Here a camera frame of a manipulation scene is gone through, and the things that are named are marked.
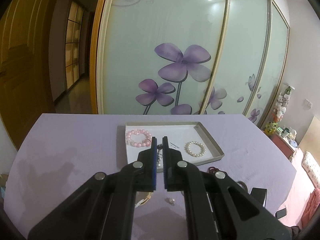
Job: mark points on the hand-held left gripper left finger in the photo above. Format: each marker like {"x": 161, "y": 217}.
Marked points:
{"x": 154, "y": 165}

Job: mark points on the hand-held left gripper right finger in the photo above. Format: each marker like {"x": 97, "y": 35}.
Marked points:
{"x": 165, "y": 165}

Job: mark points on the silver metal bangle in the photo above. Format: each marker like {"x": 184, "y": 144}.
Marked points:
{"x": 242, "y": 183}

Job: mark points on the white shallow cardboard tray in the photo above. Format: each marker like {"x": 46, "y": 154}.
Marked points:
{"x": 175, "y": 132}

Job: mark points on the small black object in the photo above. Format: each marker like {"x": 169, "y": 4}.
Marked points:
{"x": 281, "y": 213}

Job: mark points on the pink blanket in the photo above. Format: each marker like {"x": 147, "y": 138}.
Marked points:
{"x": 312, "y": 207}

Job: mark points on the pink dresser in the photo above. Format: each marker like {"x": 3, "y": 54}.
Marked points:
{"x": 285, "y": 146}

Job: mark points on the pink patterned pillow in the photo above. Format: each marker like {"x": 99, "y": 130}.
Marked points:
{"x": 311, "y": 167}

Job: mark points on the beige bed headboard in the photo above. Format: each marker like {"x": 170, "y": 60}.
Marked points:
{"x": 310, "y": 135}

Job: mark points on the purple table cloth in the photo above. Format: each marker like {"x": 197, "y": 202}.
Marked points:
{"x": 75, "y": 140}

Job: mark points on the plush toy tower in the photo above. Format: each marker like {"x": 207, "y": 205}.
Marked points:
{"x": 281, "y": 105}

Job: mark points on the large-flower wardrobe sliding door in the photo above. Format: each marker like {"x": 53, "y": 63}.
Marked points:
{"x": 155, "y": 25}

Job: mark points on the butterfly print wardrobe sliding door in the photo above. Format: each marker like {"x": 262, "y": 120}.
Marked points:
{"x": 275, "y": 55}

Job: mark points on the small-flower wardrobe sliding door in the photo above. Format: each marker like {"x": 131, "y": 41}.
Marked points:
{"x": 245, "y": 42}

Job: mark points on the wooden lattice glass door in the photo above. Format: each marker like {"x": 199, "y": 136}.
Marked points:
{"x": 73, "y": 42}

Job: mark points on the brown wooden door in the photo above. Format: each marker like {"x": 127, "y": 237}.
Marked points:
{"x": 20, "y": 55}

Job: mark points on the white wall socket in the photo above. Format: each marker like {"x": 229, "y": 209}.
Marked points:
{"x": 308, "y": 103}

